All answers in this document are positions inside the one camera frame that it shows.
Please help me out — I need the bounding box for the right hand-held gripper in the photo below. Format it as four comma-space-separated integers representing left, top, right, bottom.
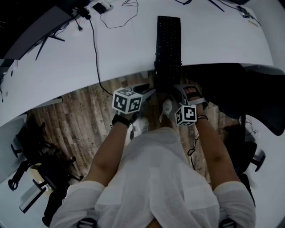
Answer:
172, 84, 209, 127

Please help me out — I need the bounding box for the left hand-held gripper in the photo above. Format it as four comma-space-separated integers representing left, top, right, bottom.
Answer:
112, 83, 157, 115

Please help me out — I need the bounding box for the black keyboard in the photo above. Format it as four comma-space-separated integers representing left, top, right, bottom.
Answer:
153, 15, 182, 94

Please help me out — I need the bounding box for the person's left forearm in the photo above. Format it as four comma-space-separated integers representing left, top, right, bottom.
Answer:
85, 120, 131, 187

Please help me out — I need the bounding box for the person's right forearm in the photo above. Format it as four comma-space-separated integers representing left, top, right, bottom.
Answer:
194, 104, 236, 192

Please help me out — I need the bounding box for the person's right hand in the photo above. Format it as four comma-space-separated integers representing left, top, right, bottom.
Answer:
183, 87, 201, 97

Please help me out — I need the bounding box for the person's right white shoe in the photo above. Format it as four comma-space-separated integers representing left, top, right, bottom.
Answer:
159, 99, 174, 123

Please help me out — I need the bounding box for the person's white shoe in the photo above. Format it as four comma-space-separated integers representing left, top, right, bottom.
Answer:
133, 117, 150, 134
159, 99, 174, 123

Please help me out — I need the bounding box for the person's left white shoe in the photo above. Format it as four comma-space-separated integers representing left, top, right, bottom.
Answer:
133, 117, 150, 134

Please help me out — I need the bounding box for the person's right leg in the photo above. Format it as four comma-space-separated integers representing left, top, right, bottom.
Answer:
159, 111, 177, 131

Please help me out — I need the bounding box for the black wristwatch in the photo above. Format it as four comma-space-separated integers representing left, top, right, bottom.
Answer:
111, 113, 132, 128

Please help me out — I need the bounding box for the black mesh office chair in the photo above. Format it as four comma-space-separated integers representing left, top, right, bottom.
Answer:
197, 64, 285, 179

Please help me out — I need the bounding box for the person's white shirt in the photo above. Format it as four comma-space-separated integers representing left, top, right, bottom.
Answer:
50, 127, 257, 228

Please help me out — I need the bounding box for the black power adapter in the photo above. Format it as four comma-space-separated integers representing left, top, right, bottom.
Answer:
92, 3, 106, 15

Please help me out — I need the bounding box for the white desk foot bar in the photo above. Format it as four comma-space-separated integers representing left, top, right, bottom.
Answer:
33, 96, 63, 110

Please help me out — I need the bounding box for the small black device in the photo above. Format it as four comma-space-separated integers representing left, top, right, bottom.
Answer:
236, 5, 250, 18

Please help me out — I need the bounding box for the black power strip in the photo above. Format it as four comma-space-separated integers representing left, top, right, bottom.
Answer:
73, 8, 91, 20

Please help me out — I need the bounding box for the black bag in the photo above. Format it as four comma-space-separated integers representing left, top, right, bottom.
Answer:
239, 173, 257, 201

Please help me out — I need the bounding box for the black monitor with V stand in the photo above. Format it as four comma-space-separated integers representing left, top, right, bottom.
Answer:
4, 5, 74, 61

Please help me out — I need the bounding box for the black floor cable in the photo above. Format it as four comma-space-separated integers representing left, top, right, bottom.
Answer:
187, 130, 201, 170

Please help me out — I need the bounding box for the long black power cable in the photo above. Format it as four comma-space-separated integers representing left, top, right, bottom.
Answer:
87, 16, 114, 97

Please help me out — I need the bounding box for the thin black looped cable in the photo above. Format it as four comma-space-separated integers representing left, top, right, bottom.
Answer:
99, 0, 139, 29

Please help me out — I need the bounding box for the black plug cable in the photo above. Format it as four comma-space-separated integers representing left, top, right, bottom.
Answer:
75, 16, 85, 32

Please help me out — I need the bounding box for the black harness strap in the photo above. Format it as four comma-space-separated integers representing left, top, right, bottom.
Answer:
219, 218, 235, 228
77, 217, 98, 228

